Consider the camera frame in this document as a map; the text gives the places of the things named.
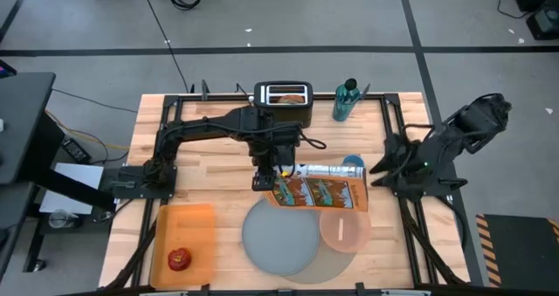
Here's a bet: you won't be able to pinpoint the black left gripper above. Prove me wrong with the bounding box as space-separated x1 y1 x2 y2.
251 129 302 192

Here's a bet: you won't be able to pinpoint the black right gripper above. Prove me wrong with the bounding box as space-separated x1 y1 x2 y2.
369 129 442 190

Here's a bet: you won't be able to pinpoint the orange cereal box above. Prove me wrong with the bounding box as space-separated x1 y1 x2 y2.
261 162 370 213

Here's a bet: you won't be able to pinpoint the bagel half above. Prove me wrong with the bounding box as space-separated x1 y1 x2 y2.
278 93 307 105

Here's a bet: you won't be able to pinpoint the red apple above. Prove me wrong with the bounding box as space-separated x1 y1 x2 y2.
168 247 192 272

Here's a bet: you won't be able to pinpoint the blue cup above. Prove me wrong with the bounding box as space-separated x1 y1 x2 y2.
342 154 366 169

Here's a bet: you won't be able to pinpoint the black two-slot toaster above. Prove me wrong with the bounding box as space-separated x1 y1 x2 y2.
252 80 314 129

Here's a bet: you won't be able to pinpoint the grey round plate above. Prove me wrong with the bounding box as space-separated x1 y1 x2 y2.
241 197 321 277

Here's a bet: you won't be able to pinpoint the pink translucent bowl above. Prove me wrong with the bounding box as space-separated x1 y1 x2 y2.
319 209 372 254

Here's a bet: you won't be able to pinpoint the teal water bottle black cap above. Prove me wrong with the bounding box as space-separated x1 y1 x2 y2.
332 78 362 122

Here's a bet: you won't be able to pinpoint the orange plastic tray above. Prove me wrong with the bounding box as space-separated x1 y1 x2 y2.
148 203 217 290

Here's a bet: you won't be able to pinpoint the grey round placemat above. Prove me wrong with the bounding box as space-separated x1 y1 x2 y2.
279 232 358 286

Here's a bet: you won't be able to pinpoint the black mat hazard stripes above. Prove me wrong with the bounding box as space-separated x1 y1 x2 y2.
474 213 559 288

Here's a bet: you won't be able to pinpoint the black power brick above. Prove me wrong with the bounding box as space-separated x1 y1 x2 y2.
60 137 92 164

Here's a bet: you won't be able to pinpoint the white paper sheet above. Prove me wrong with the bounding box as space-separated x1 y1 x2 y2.
38 162 105 215

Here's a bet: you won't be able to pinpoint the black floor device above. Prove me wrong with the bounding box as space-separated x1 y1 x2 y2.
526 7 559 41

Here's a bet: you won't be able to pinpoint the clear plastic cup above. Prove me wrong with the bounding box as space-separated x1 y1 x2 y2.
48 209 75 230

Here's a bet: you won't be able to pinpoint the black desk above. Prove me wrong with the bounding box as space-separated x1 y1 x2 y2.
0 72 115 284

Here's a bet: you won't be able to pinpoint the black aluminium table frame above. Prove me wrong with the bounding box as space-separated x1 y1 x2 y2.
100 80 471 296

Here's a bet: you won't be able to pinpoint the black toaster cord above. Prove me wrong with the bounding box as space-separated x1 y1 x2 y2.
235 82 257 109

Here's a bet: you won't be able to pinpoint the yellow floor cable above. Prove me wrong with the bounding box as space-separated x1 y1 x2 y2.
45 109 131 151

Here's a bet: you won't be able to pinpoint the black floor cable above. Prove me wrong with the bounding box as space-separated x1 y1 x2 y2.
139 0 190 93

